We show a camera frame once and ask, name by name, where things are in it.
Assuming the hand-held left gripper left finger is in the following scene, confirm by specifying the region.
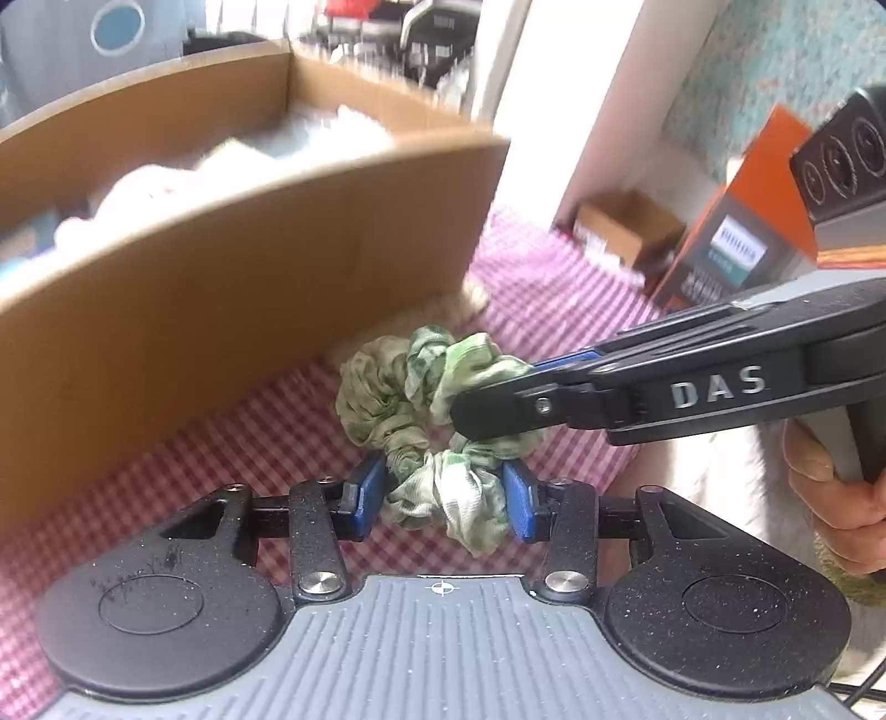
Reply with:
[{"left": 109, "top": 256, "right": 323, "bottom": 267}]
[{"left": 159, "top": 453, "right": 389, "bottom": 602}]

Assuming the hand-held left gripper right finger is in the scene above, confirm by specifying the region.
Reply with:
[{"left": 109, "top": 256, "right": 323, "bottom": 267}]
[{"left": 502, "top": 460, "right": 724, "bottom": 603}]

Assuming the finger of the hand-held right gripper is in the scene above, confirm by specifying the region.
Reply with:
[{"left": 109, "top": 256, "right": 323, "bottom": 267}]
[
  {"left": 529, "top": 349, "right": 624, "bottom": 378},
  {"left": 450, "top": 374, "right": 627, "bottom": 442}
]

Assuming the brown cardboard box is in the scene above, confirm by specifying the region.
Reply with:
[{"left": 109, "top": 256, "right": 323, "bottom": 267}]
[{"left": 0, "top": 38, "right": 513, "bottom": 527}]

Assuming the orange grey product box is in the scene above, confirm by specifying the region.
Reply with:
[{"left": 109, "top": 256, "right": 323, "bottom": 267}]
[{"left": 654, "top": 104, "right": 886, "bottom": 320}]

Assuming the pink white plush toy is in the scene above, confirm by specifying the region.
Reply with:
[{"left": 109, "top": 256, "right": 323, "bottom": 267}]
[{"left": 55, "top": 159, "right": 229, "bottom": 243}]

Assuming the small open cardboard box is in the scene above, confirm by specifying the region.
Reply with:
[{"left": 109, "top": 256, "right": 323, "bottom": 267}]
[{"left": 574, "top": 190, "right": 686, "bottom": 278}]

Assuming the green white scrunchie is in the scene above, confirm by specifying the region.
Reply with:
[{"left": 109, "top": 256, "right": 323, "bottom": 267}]
[{"left": 336, "top": 325, "right": 551, "bottom": 558}]

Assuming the pink checked bedsheet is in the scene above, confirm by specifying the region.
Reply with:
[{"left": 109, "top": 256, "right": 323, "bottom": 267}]
[{"left": 0, "top": 204, "right": 669, "bottom": 720}]

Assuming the blue printed blanket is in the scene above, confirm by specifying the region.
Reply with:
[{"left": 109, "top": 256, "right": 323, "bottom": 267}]
[{"left": 0, "top": 0, "right": 188, "bottom": 129}]

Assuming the wheelchair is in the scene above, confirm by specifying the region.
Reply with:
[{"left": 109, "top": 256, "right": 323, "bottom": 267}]
[{"left": 305, "top": 0, "right": 486, "bottom": 105}]

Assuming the white fluffy blanket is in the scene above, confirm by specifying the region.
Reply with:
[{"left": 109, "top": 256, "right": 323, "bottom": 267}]
[{"left": 609, "top": 415, "right": 886, "bottom": 686}]

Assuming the person's right hand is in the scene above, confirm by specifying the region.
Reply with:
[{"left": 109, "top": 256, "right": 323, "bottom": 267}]
[{"left": 782, "top": 419, "right": 886, "bottom": 575}]

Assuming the black cable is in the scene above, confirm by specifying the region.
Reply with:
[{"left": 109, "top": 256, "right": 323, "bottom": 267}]
[{"left": 827, "top": 682, "right": 886, "bottom": 708}]

